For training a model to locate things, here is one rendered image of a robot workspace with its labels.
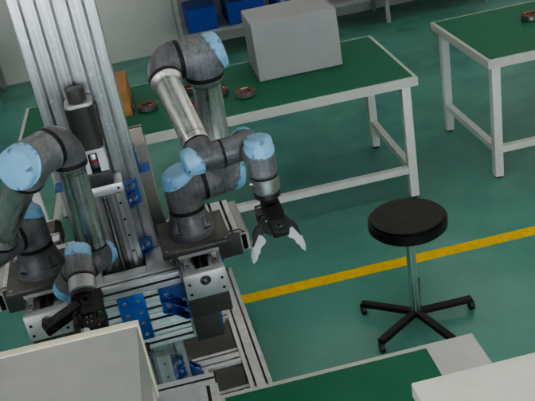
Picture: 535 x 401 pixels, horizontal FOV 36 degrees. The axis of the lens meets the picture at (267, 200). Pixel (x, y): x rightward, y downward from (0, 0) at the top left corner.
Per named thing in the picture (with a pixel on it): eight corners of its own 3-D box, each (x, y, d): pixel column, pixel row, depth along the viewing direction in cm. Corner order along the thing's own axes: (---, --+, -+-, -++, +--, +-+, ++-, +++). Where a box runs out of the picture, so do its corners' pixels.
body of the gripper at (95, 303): (104, 322, 216) (98, 282, 223) (72, 330, 216) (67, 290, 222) (110, 334, 223) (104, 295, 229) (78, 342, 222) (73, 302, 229)
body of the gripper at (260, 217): (283, 218, 228) (276, 179, 223) (290, 232, 221) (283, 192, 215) (256, 225, 227) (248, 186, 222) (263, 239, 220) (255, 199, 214)
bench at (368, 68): (60, 214, 542) (26, 107, 508) (381, 142, 561) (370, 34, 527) (52, 285, 462) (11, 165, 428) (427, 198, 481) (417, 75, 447)
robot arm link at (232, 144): (213, 132, 223) (225, 145, 214) (251, 121, 226) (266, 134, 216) (219, 158, 227) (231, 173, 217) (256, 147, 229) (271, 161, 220)
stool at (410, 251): (354, 301, 402) (340, 200, 376) (451, 278, 406) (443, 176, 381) (388, 368, 354) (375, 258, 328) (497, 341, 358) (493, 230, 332)
